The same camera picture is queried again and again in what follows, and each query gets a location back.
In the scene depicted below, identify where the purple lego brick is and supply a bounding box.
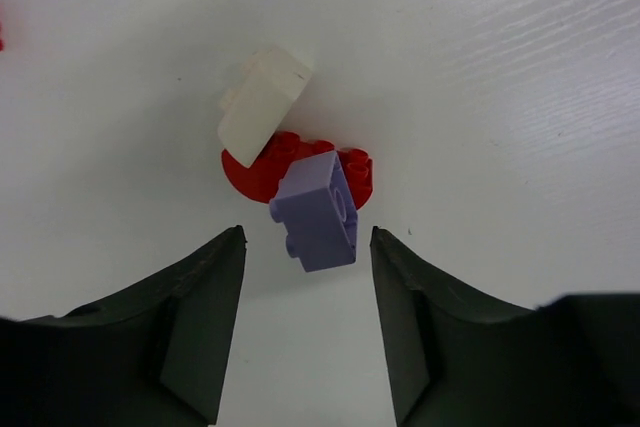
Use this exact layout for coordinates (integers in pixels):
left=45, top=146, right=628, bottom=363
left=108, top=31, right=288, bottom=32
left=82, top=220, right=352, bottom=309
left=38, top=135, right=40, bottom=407
left=269, top=150, right=358, bottom=273

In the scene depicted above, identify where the white lego brick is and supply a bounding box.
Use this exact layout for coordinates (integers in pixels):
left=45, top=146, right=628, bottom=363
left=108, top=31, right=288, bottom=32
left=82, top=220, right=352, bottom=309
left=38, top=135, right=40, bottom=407
left=217, top=47, right=312, bottom=168

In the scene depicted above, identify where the red round lego plate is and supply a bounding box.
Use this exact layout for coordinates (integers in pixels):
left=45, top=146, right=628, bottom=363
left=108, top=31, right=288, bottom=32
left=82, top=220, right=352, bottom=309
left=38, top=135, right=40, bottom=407
left=221, top=131, right=373, bottom=209

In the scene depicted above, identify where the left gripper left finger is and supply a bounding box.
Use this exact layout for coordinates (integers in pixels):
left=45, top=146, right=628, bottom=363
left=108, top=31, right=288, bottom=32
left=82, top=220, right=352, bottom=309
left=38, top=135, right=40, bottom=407
left=1, top=226, right=246, bottom=426

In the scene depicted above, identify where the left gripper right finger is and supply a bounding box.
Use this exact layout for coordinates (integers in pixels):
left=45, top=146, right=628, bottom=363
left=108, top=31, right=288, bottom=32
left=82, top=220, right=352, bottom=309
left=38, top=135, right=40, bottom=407
left=370, top=227, right=639, bottom=426

